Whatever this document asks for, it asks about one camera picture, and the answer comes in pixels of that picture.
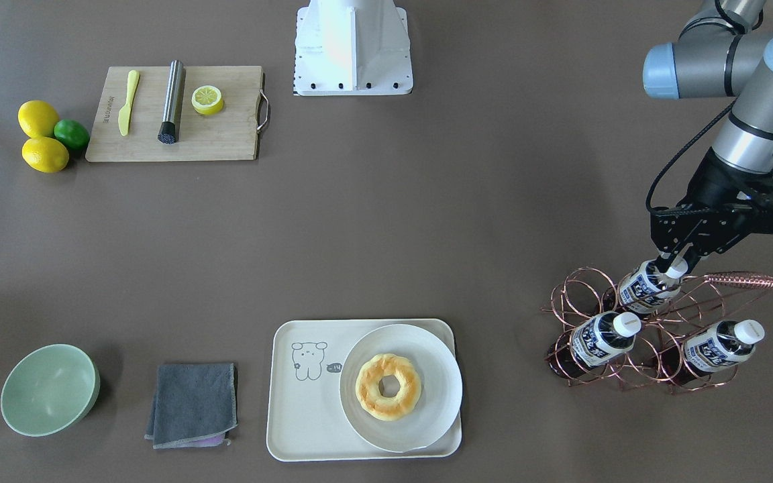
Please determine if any mint green bowl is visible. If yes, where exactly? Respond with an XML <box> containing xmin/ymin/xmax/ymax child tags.
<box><xmin>0</xmin><ymin>343</ymin><xmax>101</xmax><ymax>437</ymax></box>

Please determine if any whole lemon lower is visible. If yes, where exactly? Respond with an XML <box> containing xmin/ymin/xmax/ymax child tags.
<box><xmin>21</xmin><ymin>137</ymin><xmax>70</xmax><ymax>173</ymax></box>

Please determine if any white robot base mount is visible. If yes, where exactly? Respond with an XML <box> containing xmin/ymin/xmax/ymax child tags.
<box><xmin>293</xmin><ymin>1</ymin><xmax>414</xmax><ymax>96</ymax></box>

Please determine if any copper wire bottle rack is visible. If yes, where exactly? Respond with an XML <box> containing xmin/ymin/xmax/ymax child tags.
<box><xmin>545</xmin><ymin>267</ymin><xmax>773</xmax><ymax>394</ymax></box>

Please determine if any steel muddler black tip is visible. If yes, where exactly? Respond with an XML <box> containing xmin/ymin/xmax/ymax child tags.
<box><xmin>157</xmin><ymin>59</ymin><xmax>185</xmax><ymax>146</ymax></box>

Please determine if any grey folded cloth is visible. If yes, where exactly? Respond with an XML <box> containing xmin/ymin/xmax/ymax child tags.
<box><xmin>144</xmin><ymin>362</ymin><xmax>238</xmax><ymax>449</ymax></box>

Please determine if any whole lemon upper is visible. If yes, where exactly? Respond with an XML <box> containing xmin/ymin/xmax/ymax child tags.
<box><xmin>17</xmin><ymin>100</ymin><xmax>60</xmax><ymax>138</ymax></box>

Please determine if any tea bottle white cap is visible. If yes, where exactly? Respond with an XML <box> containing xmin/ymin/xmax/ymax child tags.
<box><xmin>547</xmin><ymin>309</ymin><xmax>642</xmax><ymax>379</ymax></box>

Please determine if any whole lemon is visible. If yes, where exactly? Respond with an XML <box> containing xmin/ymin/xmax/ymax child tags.
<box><xmin>17</xmin><ymin>100</ymin><xmax>60</xmax><ymax>138</ymax></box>
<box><xmin>21</xmin><ymin>137</ymin><xmax>70</xmax><ymax>173</ymax></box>

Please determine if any cream rabbit tray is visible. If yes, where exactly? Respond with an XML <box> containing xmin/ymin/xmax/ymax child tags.
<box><xmin>266</xmin><ymin>318</ymin><xmax>462</xmax><ymax>462</ymax></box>

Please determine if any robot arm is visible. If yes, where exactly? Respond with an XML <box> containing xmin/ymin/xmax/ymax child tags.
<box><xmin>642</xmin><ymin>1</ymin><xmax>773</xmax><ymax>272</ymax></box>

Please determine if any green lime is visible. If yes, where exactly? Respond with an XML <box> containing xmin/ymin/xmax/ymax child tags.
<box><xmin>53</xmin><ymin>119</ymin><xmax>90</xmax><ymax>151</ymax></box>

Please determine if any half lemon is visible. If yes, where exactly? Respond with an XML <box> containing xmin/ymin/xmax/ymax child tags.
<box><xmin>191</xmin><ymin>85</ymin><xmax>225</xmax><ymax>116</ymax></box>

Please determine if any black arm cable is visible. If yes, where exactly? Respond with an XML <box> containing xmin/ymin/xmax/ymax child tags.
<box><xmin>646</xmin><ymin>101</ymin><xmax>736</xmax><ymax>215</ymax></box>

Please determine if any bamboo cutting board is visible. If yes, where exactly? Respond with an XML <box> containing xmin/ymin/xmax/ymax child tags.
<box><xmin>85</xmin><ymin>65</ymin><xmax>264</xmax><ymax>162</ymax></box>

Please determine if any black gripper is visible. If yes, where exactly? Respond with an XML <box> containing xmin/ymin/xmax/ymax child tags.
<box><xmin>650</xmin><ymin>149</ymin><xmax>773</xmax><ymax>274</ymax></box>

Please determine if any tea bottle rack back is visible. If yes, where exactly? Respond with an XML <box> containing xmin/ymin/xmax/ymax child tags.
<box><xmin>665</xmin><ymin>320</ymin><xmax>765</xmax><ymax>386</ymax></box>

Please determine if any glazed ring donut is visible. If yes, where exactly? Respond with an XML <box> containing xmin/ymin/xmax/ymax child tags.
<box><xmin>355</xmin><ymin>354</ymin><xmax>423</xmax><ymax>421</ymax></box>

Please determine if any tea bottle rack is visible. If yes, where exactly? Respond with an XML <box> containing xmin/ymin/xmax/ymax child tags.
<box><xmin>665</xmin><ymin>320</ymin><xmax>765</xmax><ymax>386</ymax></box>
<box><xmin>601</xmin><ymin>258</ymin><xmax>688</xmax><ymax>320</ymax></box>

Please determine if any white round plate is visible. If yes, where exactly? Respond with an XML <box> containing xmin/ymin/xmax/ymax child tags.
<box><xmin>340</xmin><ymin>324</ymin><xmax>463</xmax><ymax>453</ymax></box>

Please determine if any yellow plastic knife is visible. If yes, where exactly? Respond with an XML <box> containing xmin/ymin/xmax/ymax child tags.
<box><xmin>117</xmin><ymin>70</ymin><xmax>141</xmax><ymax>137</ymax></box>

